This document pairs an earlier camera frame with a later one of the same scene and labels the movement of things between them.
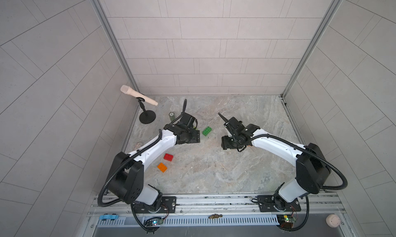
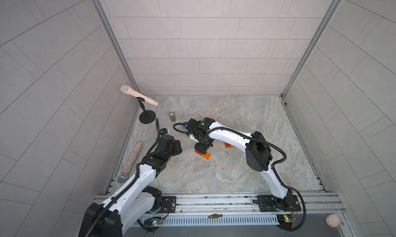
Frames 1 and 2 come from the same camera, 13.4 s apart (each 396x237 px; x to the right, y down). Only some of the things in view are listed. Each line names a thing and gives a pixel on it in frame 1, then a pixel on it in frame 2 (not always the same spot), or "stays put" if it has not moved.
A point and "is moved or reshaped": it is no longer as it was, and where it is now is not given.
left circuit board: [154, 222] stays put
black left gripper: [196, 136] → [177, 147]
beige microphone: [127, 89] stays put
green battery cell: [171, 115] stays put
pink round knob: [333, 221] stays put
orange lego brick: [162, 167] is moved or reshaped
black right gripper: [225, 142] → [200, 148]
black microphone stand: [148, 116] stays put
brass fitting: [215, 216] stays put
